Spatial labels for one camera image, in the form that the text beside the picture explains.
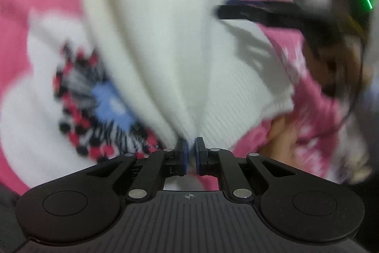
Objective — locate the white knit sweater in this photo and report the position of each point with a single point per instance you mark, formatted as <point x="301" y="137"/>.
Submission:
<point x="177" y="48"/>

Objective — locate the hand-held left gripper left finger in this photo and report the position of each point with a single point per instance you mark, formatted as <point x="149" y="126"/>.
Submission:
<point x="184" y="158"/>

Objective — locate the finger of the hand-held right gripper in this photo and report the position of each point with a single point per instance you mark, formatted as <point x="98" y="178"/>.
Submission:
<point x="266" y="13"/>

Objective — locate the person's right hand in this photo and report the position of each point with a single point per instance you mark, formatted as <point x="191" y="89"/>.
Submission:
<point x="337" y="69"/>

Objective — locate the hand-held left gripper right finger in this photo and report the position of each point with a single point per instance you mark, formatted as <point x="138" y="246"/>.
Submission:
<point x="199" y="156"/>

